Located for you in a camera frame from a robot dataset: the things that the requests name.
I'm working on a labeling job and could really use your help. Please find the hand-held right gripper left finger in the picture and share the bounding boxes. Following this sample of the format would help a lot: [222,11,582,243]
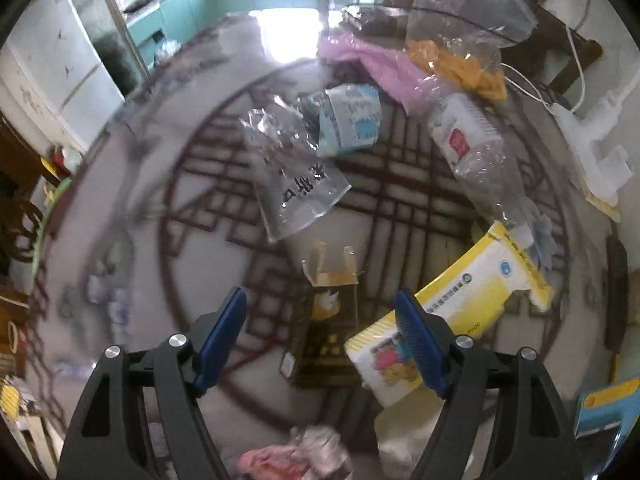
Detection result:
[55,286,248,480]

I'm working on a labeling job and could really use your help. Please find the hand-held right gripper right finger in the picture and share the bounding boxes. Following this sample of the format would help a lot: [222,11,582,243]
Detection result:
[394,288,586,480]

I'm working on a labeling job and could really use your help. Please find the crushed clear plastic bottle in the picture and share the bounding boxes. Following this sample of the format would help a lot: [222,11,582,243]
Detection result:
[427,92,538,248]

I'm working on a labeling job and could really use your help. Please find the pink plastic bag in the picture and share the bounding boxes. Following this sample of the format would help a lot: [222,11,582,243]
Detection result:
[317,32,451,116]

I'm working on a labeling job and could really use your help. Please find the yellow cartoon tissue pack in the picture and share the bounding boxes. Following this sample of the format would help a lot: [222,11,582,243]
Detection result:
[344,310,441,408]

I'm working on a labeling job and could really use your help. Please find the yellow white medicine box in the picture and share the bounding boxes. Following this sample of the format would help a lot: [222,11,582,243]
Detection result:
[415,220,556,338]

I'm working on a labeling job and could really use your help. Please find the open dark cardboard box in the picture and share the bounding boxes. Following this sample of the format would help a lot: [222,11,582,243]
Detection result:
[282,242,363,386]

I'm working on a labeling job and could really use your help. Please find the floral crumpled paper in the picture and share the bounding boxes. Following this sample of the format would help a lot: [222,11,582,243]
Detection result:
[237,425,353,480]

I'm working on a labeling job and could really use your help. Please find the printed clear plastic bag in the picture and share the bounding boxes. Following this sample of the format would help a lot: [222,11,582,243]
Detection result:
[239,107,352,243]

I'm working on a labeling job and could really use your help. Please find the blue yellow card package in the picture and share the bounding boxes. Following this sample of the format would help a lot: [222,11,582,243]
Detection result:
[572,377,640,441]

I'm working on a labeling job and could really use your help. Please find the carved wooden chair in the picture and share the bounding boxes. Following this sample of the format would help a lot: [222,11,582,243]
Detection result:
[0,195,48,263]

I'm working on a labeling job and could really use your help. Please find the white desk lamp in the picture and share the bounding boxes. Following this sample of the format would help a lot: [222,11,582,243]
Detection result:
[552,92,636,206]

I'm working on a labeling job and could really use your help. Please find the clear bag of orange snacks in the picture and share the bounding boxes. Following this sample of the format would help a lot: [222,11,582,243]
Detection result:
[405,0,538,101]

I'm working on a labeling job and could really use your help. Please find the white refrigerator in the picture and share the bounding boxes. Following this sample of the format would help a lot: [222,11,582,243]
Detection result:
[0,0,126,136]

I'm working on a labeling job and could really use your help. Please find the dark magazine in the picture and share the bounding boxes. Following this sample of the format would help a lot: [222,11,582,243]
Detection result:
[342,4,416,36]

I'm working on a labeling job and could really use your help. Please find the teal kitchen base cabinets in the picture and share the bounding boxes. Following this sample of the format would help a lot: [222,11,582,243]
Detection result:
[125,0,331,46]

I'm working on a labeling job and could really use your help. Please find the dark wooden chair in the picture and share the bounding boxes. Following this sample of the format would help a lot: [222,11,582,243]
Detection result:
[515,0,603,96]

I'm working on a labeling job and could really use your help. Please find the white cable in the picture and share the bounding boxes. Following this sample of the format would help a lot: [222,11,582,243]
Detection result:
[500,25,588,111]

